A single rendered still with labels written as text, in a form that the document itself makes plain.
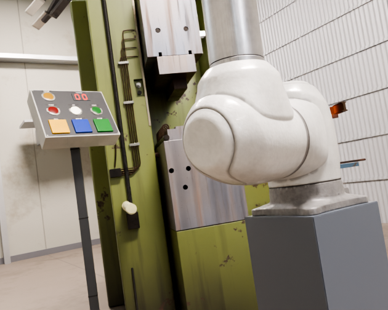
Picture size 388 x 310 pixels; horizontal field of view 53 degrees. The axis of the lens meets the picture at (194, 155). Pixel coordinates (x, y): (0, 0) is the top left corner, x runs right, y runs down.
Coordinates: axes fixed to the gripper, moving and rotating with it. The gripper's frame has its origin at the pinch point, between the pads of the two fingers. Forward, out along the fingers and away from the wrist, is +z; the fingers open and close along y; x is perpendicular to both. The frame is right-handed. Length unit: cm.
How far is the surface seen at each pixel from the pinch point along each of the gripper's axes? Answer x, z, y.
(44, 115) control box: -31.2, 36.1, -2.9
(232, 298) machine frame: -109, 36, -98
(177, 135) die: -88, 9, -20
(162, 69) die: -80, -7, 11
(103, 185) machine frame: -111, 75, 2
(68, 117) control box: -40, 32, -4
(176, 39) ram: -82, -21, 22
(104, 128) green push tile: -52, 25, -13
